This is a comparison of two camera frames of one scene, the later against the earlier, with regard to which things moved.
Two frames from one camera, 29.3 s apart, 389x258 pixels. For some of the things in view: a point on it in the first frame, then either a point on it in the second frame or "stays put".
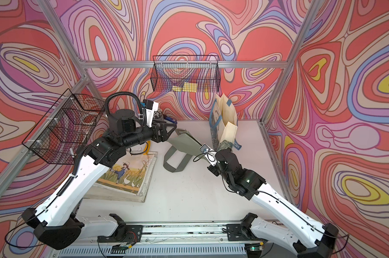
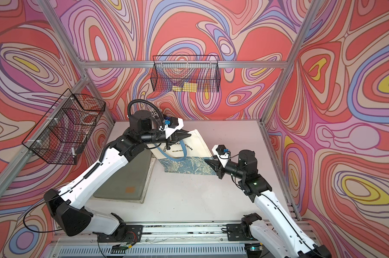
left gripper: (162, 136) to (179, 135)
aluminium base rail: (180, 239) stays put
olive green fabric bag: (185, 142) to (127, 182)
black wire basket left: (66, 131) stays put
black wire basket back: (186, 73) stays put
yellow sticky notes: (187, 87) stays put
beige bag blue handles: (223, 123) to (186, 156)
